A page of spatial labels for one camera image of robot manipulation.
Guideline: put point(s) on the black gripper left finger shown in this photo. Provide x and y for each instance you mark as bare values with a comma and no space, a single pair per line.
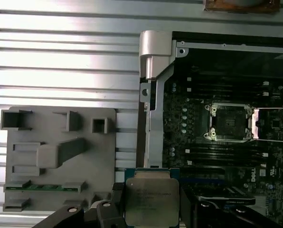
117,209

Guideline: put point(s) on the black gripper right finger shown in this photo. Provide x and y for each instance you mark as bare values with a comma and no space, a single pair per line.
227,217

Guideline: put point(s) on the silver topped CPU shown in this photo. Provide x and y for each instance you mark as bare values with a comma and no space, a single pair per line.
151,199

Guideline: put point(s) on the blue expansion slot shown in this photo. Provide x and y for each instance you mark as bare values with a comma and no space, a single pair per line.
203,180

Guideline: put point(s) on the black RAM slot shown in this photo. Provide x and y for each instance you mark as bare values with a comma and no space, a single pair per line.
227,164
227,158
227,154
227,149

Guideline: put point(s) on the CPU socket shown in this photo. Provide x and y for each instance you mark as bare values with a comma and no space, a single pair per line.
230,122

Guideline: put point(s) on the green RAM stick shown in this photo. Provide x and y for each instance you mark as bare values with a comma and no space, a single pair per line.
46,187

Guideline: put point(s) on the black open PC case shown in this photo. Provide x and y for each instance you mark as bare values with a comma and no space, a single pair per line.
155,133

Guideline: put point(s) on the dark green motherboard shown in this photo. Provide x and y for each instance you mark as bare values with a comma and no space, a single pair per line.
176,133

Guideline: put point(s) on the grey parts rack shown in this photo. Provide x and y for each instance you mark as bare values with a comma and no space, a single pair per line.
51,133

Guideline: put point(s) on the metal socket cover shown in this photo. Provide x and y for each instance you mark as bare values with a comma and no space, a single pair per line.
257,118

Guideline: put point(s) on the brown square base plate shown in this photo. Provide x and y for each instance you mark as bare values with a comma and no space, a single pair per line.
215,6

